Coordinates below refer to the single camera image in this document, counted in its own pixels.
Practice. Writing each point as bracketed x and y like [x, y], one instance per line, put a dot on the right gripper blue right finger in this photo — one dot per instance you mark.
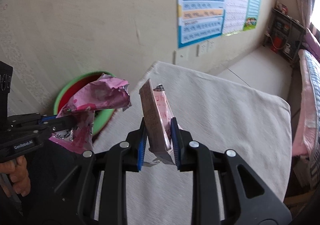
[183, 153]

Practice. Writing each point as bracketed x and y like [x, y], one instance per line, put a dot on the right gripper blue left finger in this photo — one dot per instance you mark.
[134, 156]

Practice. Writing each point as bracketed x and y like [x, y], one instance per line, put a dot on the pink small carton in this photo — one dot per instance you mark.
[157, 117]

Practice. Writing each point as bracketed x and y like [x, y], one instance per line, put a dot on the pink foil wrapper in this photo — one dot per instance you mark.
[111, 93]

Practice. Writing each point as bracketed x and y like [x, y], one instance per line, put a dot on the green rimmed red trash bin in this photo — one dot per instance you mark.
[78, 89]

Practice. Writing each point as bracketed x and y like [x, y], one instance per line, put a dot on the person's left hand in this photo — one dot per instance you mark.
[19, 175]

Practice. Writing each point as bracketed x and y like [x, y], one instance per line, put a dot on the white towel mat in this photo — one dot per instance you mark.
[221, 115]

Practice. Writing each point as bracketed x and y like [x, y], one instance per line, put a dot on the bed with plaid blanket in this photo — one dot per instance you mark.
[306, 139]

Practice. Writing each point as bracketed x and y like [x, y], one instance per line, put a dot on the red container on shelf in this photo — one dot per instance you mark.
[277, 43]

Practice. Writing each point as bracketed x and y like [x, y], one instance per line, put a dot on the black metal shelf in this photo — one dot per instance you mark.
[290, 30]

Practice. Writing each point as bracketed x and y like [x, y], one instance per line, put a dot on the white wall switch plate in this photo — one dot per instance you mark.
[181, 57]

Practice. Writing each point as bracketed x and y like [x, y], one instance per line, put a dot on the white wall socket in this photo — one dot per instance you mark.
[206, 47]

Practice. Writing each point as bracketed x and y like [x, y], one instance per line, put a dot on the blue pinyin wall poster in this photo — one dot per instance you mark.
[199, 20]

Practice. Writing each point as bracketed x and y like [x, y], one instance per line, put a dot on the green bordered wall poster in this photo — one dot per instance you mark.
[240, 15]

